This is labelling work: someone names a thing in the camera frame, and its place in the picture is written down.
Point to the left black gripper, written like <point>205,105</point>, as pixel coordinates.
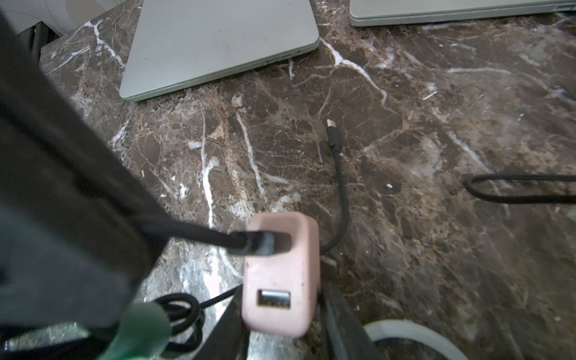
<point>69,250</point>

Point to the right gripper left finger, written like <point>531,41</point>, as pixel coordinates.
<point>230,337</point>

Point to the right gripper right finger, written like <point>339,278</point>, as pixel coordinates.
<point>343,336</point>

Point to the dark grey laptop right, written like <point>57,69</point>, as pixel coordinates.
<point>388,13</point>

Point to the pink charger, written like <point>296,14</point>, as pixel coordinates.
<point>280,292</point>

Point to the silver laptop back left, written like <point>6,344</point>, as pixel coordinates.
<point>180,44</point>

